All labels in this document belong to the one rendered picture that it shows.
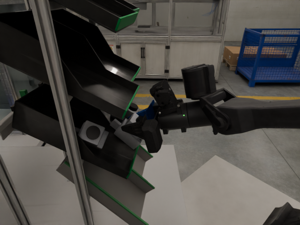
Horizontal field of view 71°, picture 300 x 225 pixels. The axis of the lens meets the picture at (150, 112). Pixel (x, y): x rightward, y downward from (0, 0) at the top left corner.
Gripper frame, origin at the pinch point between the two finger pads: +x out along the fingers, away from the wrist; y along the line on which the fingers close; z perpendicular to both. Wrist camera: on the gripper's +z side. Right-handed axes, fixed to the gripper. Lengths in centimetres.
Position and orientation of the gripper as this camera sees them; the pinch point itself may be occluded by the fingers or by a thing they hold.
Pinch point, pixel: (138, 121)
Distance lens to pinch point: 50.2
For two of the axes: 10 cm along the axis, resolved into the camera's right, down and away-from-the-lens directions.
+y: -2.1, 4.4, -8.7
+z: -2.5, -8.9, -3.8
